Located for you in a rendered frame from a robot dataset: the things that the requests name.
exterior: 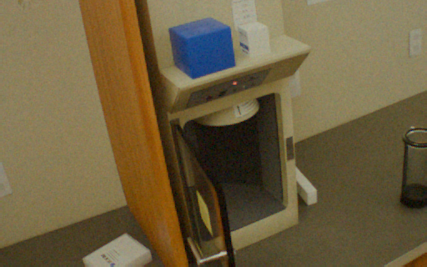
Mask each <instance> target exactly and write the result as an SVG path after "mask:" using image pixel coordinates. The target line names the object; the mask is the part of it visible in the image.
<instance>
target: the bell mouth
mask: <svg viewBox="0 0 427 267"><path fill-rule="evenodd" d="M258 109H259V103H258V102H257V100H256V99H252V100H249V101H247V102H244V103H240V104H237V105H234V106H232V107H229V108H225V109H222V110H219V111H217V112H214V113H210V114H207V115H204V116H202V117H199V118H195V119H194V121H196V122H197V123H201V124H204V125H210V126H223V125H230V124H234V123H239V122H242V121H244V120H246V119H248V118H250V117H252V116H253V115H254V114H255V113H256V112H257V111H258Z"/></svg>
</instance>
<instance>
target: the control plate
mask: <svg viewBox="0 0 427 267"><path fill-rule="evenodd" d="M271 69H272V68H270V69H267V70H264V71H261V72H258V73H254V74H251V75H248V76H245V77H242V78H236V79H232V80H229V81H227V82H224V83H220V84H216V85H214V86H211V87H208V88H204V89H200V90H198V91H195V93H192V94H191V97H190V99H189V101H188V105H187V107H186V109H188V108H192V107H195V106H199V105H201V104H204V103H208V102H211V101H214V100H216V99H219V98H223V97H226V96H229V95H232V94H235V93H239V92H242V91H244V90H247V89H250V88H254V87H257V86H259V85H261V84H262V83H263V81H264V80H265V79H266V77H267V76H268V74H269V72H270V71H271ZM252 77H254V78H253V79H250V78H252ZM234 82H237V83H236V84H233V83H234ZM252 83H254V86H253V85H251V84H252ZM243 86H245V89H243V88H242V87H243ZM233 88H235V89H236V90H235V92H234V91H232V89H233ZM224 90H227V91H226V94H225V95H224V96H222V97H219V98H218V96H219V93H220V92H222V91H224ZM209 97H213V98H212V99H211V100H209V101H207V98H209ZM197 101H199V102H198V103H195V102H197Z"/></svg>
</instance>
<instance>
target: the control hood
mask: <svg viewBox="0 0 427 267"><path fill-rule="evenodd" d="M269 46H270V52H269V53H265V54H261V55H259V56H255V57H251V58H250V57H249V56H247V55H246V54H244V53H242V52H241V50H240V47H238V48H234V57H235V64H236V66H235V67H234V68H227V69H225V70H221V71H218V72H216V73H211V74H208V75H205V76H203V77H199V78H195V79H192V78H190V77H189V76H187V75H186V74H185V73H183V72H182V71H180V70H179V69H178V68H176V67H175V66H173V67H170V68H165V69H162V70H161V72H160V76H161V80H162V85H163V93H164V97H165V102H166V106H167V110H168V113H169V114H174V113H179V112H182V111H185V110H188V109H190V108H188V109H186V107H187V105H188V101H189V99H190V97H191V94H192V93H195V91H198V90H200V89H204V88H208V87H211V86H214V85H216V84H220V83H224V82H227V81H229V80H232V79H236V78H242V77H245V76H248V75H251V74H254V73H258V72H261V71H264V70H267V69H270V68H272V69H271V71H270V72H269V74H268V76H267V77H266V79H265V80H264V81H263V83H262V84H261V85H259V86H262V85H265V84H267V83H272V82H274V81H277V80H280V79H282V78H287V77H289V76H292V75H294V74H295V72H296V71H298V69H299V68H300V67H301V66H300V65H301V64H302V63H303V61H304V60H305V59H306V58H307V57H308V55H309V54H310V52H311V50H312V48H311V47H310V46H308V45H306V44H304V43H301V42H300V41H297V40H295V39H293V38H290V37H288V36H285V35H283V36H277V37H274V38H270V39H269ZM259 86H257V87H259ZM257 87H254V88H257ZM195 107H198V106H195ZM195 107H193V108H195Z"/></svg>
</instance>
